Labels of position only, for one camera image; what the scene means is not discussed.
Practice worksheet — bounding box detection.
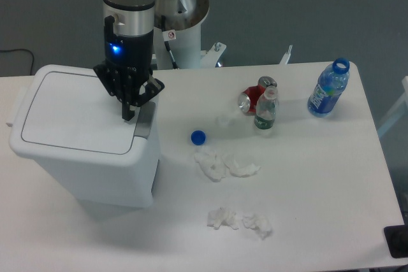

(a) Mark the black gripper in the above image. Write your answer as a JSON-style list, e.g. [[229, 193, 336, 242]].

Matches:
[[93, 15, 165, 121]]

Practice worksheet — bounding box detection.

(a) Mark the white trash can body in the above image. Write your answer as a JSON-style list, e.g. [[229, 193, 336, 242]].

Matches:
[[5, 64, 160, 209]]

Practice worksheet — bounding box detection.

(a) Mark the small crumpled tissue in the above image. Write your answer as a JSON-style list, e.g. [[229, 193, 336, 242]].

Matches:
[[207, 207, 239, 230], [242, 213, 272, 240]]

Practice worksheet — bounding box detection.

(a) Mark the blue bottle cap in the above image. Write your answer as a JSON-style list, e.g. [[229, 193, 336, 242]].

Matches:
[[191, 130, 207, 146]]

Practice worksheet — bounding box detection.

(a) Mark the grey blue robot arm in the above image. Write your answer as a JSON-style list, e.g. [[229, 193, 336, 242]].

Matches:
[[93, 0, 164, 121]]

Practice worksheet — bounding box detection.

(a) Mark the white trash can lid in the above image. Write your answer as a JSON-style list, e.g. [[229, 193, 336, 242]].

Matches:
[[20, 70, 138, 155]]

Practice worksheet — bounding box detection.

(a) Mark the white bottle cap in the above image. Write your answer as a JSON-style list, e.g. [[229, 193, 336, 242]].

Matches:
[[216, 115, 233, 127]]

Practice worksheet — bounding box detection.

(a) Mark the black floor cable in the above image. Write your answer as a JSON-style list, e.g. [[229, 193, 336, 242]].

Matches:
[[0, 48, 35, 77]]

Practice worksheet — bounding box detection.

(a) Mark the small crumpled tissue left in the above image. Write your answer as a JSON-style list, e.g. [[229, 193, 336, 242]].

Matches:
[[207, 207, 239, 230]]

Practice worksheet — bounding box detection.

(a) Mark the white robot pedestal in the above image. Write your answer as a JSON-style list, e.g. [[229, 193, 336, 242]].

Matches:
[[154, 0, 209, 70]]

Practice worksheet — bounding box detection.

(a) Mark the white metal base frame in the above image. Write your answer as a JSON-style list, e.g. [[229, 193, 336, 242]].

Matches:
[[152, 41, 293, 71]]

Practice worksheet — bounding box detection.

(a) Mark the black device at edge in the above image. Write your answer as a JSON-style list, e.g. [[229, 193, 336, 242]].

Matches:
[[384, 225, 407, 259]]

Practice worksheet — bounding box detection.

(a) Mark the blue plastic bottle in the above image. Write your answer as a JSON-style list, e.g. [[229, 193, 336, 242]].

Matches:
[[307, 57, 350, 117]]

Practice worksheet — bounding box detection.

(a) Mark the crushed red soda can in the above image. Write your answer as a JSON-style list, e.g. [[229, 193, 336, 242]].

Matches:
[[237, 76, 277, 114]]

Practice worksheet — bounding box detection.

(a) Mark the small crumpled tissue right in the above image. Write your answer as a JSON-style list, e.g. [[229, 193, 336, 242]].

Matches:
[[242, 213, 272, 240]]

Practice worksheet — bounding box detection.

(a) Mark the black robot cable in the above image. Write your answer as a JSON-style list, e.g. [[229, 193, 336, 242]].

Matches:
[[161, 14, 179, 70]]

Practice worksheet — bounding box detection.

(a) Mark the large crumpled white tissue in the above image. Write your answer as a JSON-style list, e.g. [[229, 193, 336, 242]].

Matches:
[[194, 146, 261, 182]]

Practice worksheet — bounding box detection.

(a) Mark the clear green label bottle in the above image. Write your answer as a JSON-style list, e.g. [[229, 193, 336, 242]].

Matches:
[[254, 85, 279, 130]]

